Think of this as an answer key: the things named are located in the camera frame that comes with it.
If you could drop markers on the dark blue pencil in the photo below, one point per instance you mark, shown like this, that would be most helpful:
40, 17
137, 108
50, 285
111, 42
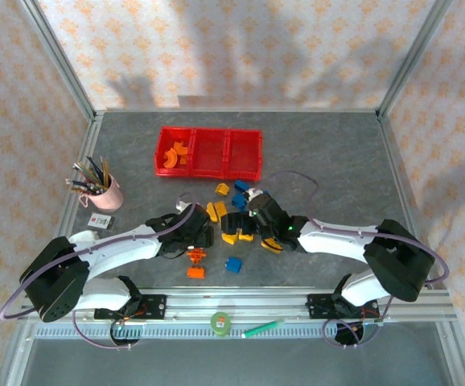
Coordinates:
95, 171

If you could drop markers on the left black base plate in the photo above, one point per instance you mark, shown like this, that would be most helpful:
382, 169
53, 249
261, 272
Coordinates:
152, 307

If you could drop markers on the long yellow lego brick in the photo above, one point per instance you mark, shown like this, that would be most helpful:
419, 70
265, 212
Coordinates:
272, 244

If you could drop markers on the green pencil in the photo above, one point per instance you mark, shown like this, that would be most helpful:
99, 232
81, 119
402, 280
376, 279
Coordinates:
85, 173

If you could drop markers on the yellow curved lego piece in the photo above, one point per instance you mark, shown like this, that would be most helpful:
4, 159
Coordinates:
220, 208
211, 212

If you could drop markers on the yellow pencil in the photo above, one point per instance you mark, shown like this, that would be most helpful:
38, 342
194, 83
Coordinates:
106, 173

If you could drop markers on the white round clock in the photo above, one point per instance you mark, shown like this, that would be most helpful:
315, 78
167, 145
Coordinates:
83, 235

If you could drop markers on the small white red card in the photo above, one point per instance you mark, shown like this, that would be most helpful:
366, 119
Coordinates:
101, 221

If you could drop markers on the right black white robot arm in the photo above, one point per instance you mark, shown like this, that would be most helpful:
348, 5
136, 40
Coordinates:
337, 241

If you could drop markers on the orange lego chassis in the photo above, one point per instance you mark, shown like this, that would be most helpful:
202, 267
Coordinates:
195, 254

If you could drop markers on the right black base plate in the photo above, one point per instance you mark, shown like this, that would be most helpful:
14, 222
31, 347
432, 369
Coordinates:
321, 306

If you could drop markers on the pink cup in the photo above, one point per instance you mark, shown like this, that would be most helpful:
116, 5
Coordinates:
109, 197

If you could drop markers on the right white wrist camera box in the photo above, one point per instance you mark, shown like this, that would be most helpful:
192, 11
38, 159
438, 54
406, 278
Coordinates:
252, 194

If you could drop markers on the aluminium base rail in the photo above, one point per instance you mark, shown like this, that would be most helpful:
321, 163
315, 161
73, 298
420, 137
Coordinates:
236, 301

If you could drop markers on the green marker pen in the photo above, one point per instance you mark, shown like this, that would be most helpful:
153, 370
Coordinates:
262, 328

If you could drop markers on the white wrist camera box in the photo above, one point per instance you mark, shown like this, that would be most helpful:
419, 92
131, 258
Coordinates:
252, 194
181, 206

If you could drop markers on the aluminium table side rail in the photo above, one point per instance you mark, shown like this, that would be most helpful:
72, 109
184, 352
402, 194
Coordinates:
388, 136
91, 136

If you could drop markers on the green tape roll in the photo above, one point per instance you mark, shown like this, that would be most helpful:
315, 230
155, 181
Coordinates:
221, 323

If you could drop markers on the aluminium frame post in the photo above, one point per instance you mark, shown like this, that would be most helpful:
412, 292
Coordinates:
63, 64
412, 60

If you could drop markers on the black pen silver tip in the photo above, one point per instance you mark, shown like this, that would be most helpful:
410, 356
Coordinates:
79, 183

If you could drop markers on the aluminium table end rail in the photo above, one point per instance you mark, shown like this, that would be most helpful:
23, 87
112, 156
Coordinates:
236, 110

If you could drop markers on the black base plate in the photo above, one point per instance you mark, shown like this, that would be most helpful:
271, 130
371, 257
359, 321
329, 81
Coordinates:
321, 306
152, 307

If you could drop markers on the orange lego brick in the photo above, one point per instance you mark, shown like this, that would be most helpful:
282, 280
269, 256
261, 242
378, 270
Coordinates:
196, 273
184, 161

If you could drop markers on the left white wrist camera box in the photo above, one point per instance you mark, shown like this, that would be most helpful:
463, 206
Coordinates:
181, 206

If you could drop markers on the blue lego brick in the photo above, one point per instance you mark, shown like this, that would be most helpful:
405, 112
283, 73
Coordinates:
240, 185
238, 199
233, 264

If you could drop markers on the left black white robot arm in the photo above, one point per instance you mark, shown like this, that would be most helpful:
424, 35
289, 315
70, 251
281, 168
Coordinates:
116, 249

